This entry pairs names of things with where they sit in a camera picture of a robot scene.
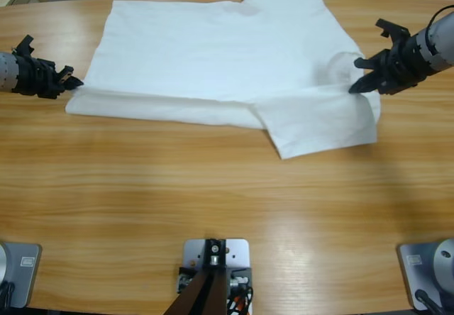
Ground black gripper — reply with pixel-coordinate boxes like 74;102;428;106
12;55;85;100
348;30;436;96

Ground white t-shirt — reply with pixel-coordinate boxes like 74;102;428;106
65;0;382;160

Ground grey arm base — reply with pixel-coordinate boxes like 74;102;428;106
0;242;43;309
396;237;454;311

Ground white mounting block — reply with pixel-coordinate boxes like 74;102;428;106
182;238;251;270

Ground silver cylindrical fitting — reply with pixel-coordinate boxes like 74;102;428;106
229;275;250;290
176;273;194;292

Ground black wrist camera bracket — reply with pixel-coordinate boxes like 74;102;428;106
375;18;411;45
9;33;35;58

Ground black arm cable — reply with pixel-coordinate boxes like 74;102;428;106
429;4;454;28

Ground black base cable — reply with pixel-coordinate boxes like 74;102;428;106
0;280;16;309
414;289;443;315

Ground orange and black cables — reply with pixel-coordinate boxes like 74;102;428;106
226;286;255;315

